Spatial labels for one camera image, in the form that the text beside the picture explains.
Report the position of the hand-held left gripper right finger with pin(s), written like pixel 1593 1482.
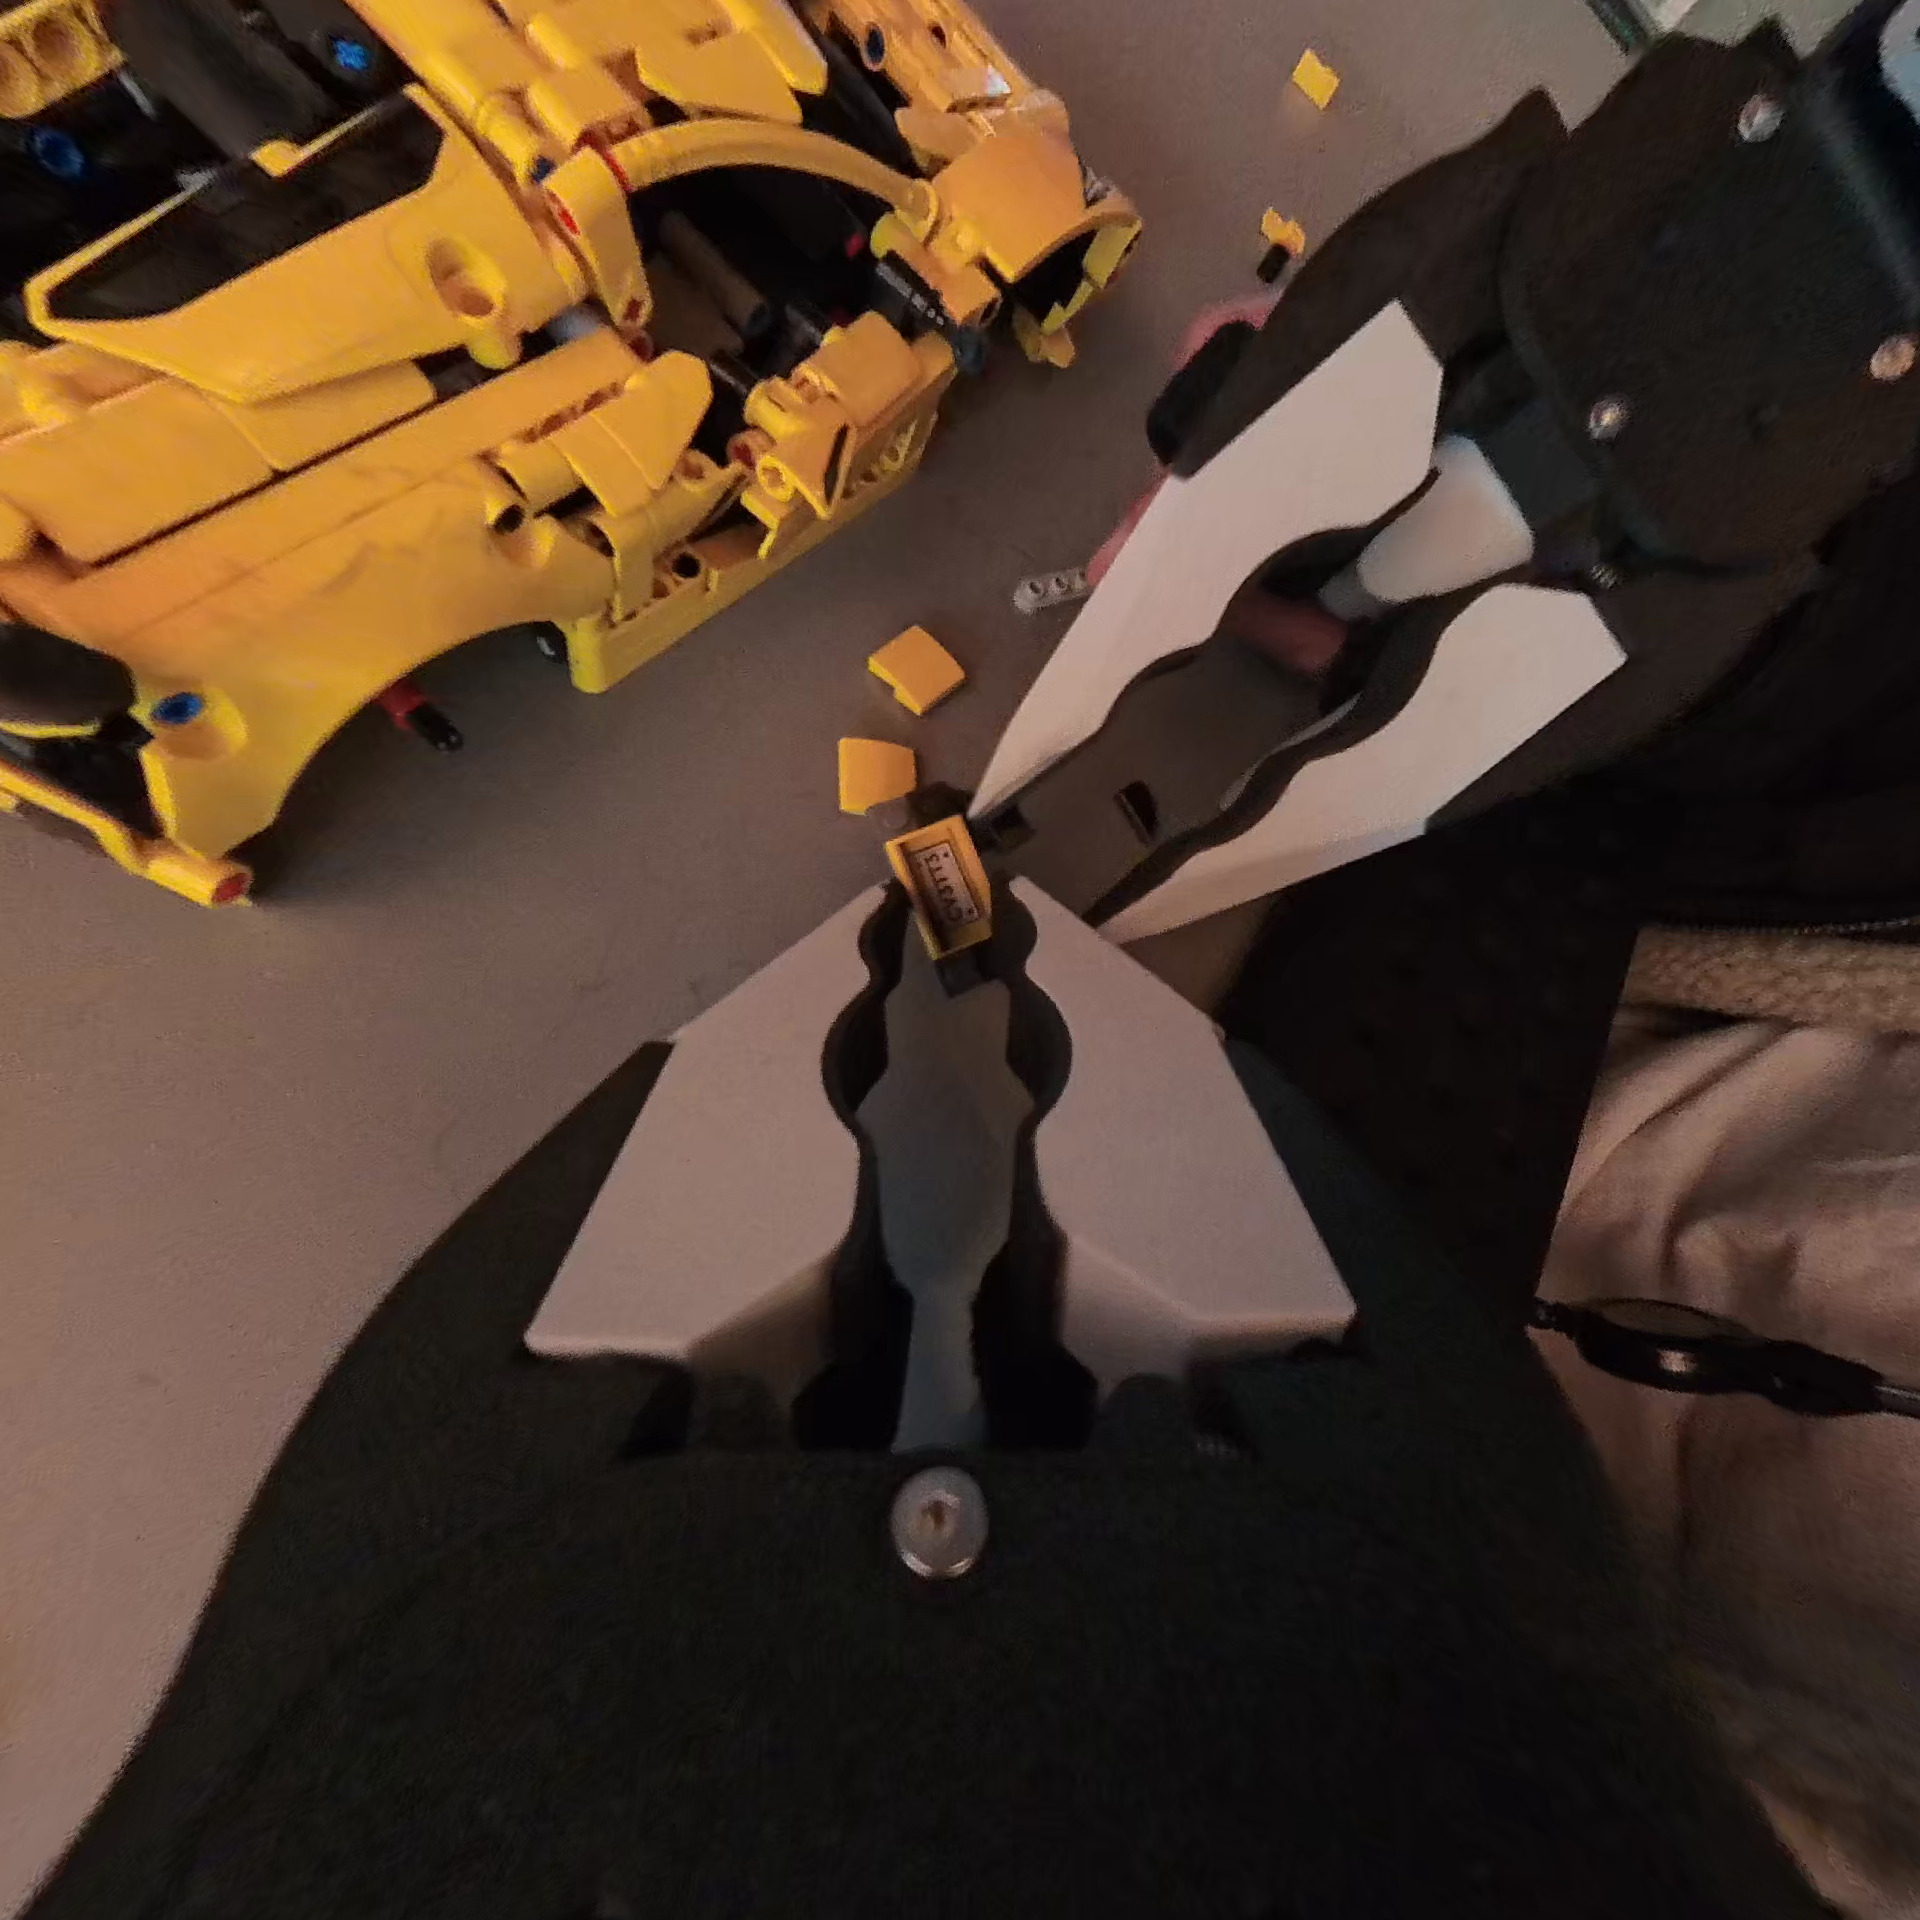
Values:
pixel 1201 1200

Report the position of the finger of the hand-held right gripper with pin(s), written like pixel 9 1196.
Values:
pixel 1259 481
pixel 1470 705

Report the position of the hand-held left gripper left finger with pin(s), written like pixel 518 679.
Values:
pixel 691 1200

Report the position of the yellow curved slope piece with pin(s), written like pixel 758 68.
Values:
pixel 915 666
pixel 874 772

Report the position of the small yellow black brick assembly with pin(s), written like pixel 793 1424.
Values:
pixel 1009 826

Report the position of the grey desk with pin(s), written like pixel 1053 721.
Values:
pixel 300 1125

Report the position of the person's right hand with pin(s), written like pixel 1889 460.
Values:
pixel 1298 639

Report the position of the light grey holed beam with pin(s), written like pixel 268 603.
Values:
pixel 1049 587

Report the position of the small yellow brick piece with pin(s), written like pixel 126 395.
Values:
pixel 1315 77
pixel 1281 236

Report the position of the yellow toy brick car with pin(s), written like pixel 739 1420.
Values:
pixel 451 376

